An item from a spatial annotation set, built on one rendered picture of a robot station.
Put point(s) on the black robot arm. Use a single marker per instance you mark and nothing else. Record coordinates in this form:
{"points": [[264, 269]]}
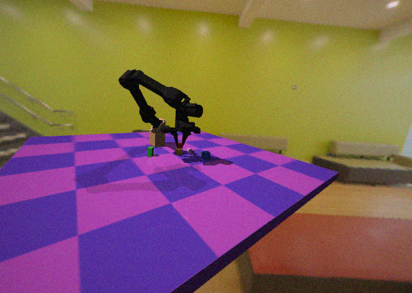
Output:
{"points": [[172, 96]]}

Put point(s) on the blue block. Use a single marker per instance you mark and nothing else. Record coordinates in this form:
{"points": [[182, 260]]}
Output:
{"points": [[205, 154]]}

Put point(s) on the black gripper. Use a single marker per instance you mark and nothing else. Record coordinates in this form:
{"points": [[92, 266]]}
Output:
{"points": [[173, 131]]}

